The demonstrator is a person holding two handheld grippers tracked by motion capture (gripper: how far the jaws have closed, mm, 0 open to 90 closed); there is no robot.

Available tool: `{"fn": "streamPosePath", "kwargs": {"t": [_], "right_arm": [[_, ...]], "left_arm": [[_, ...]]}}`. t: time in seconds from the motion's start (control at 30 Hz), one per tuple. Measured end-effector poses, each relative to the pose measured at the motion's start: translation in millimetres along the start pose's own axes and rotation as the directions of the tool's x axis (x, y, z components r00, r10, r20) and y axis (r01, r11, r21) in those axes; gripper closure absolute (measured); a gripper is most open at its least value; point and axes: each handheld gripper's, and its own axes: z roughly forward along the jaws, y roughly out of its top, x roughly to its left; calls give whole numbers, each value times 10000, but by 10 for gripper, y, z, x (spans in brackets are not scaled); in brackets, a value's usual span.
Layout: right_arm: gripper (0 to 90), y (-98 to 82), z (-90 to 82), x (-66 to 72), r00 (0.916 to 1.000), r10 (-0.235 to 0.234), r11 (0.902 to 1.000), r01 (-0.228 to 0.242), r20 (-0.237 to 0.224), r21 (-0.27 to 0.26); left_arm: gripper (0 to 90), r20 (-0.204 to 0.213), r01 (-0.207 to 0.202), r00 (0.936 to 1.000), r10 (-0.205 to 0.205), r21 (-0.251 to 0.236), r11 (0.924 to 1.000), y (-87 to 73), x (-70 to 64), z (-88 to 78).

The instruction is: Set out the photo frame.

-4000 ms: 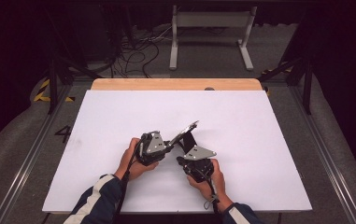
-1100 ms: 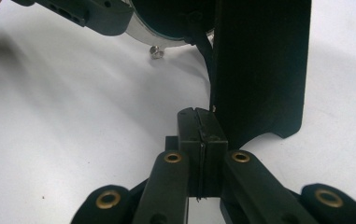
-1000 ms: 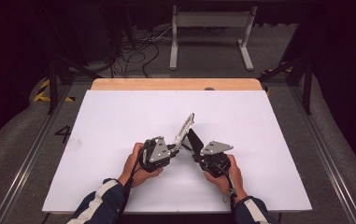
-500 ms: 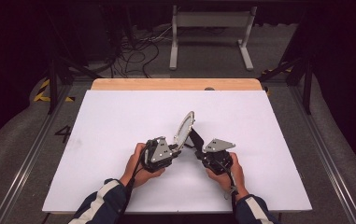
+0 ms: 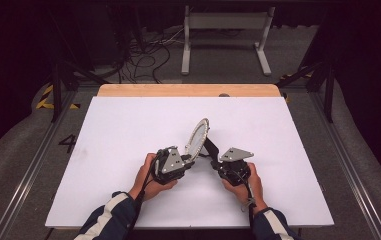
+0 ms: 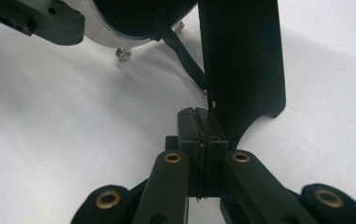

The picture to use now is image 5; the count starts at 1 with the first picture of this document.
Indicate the white table cover board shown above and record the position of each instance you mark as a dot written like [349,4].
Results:
[111,133]

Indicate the white metal desk frame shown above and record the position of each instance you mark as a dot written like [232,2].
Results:
[226,20]

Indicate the yellow black floor tape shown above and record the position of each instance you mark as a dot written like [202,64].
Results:
[293,76]
[44,100]

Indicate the wooden table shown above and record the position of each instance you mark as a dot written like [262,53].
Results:
[178,90]

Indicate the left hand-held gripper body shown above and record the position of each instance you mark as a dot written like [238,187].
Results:
[171,165]

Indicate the person's right hand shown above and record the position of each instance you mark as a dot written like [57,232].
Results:
[249,195]

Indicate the aluminium floor rail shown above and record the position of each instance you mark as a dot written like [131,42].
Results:
[348,173]
[31,173]

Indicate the person's left hand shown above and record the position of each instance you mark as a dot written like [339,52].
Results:
[144,186]

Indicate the round silver-rimmed folding mirror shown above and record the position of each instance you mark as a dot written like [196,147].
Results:
[197,136]

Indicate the black metal stand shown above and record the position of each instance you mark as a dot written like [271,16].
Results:
[328,93]
[57,90]

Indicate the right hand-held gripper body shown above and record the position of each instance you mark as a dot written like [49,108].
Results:
[234,166]

